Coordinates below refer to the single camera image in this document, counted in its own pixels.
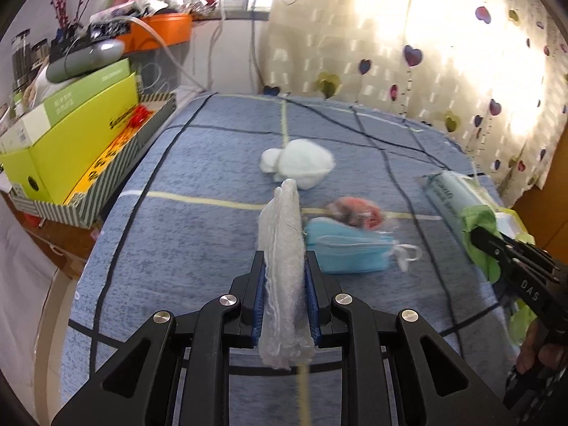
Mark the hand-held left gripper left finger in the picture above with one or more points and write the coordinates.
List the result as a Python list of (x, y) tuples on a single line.
[(257, 301)]

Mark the dark glass jar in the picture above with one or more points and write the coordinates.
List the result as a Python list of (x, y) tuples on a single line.
[(40, 53), (20, 57)]

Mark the white box with lime rim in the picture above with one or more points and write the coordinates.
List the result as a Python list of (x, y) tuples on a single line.
[(510, 222)]

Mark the grey oval case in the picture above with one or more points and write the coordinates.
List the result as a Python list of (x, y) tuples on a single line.
[(84, 60)]

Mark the striped cardboard box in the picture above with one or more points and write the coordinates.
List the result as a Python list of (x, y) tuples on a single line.
[(102, 195)]

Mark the blue face mask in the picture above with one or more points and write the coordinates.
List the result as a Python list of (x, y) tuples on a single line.
[(350, 253)]

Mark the lime green cardboard box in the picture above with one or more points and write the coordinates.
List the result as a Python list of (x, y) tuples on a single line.
[(66, 155)]

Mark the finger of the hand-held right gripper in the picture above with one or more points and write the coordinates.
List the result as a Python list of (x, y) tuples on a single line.
[(488, 242), (528, 245)]

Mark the heart print curtain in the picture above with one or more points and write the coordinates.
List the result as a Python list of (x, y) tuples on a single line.
[(443, 53)]

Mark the blue checked bed sheet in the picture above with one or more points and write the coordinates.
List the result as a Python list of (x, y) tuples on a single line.
[(199, 239)]

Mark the green and white flat box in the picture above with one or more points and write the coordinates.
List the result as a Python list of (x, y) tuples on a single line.
[(75, 93)]

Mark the person's right hand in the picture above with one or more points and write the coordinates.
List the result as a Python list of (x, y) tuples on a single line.
[(539, 348)]

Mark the black power strip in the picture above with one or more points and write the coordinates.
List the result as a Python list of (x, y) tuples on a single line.
[(106, 30)]

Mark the soft tissue pack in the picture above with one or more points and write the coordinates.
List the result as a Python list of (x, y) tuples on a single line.
[(448, 199)]

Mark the white cotton wad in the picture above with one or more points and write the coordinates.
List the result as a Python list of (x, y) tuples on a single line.
[(301, 164)]

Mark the wooden wardrobe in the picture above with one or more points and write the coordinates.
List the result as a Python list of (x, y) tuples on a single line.
[(550, 217)]

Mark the pile of small household items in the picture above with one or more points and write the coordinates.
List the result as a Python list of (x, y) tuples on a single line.
[(133, 2)]

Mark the orange tray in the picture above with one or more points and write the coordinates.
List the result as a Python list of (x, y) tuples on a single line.
[(164, 31)]

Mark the light green cloth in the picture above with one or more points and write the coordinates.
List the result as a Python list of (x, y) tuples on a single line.
[(479, 222)]

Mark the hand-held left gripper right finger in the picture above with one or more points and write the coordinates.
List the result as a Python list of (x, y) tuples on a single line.
[(313, 301)]

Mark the white gauze cloth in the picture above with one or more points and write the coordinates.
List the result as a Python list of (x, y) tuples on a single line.
[(284, 275)]

